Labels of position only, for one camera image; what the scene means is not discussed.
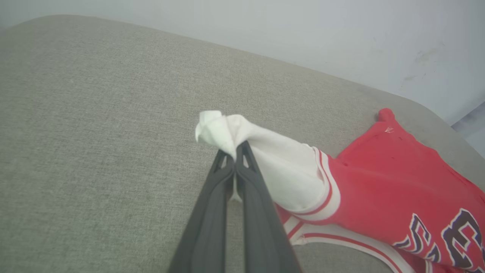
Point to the red and white jersey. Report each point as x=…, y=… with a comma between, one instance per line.
x=379, y=189

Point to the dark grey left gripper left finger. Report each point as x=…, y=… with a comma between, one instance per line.
x=208, y=227

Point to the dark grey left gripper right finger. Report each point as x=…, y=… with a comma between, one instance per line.
x=261, y=227

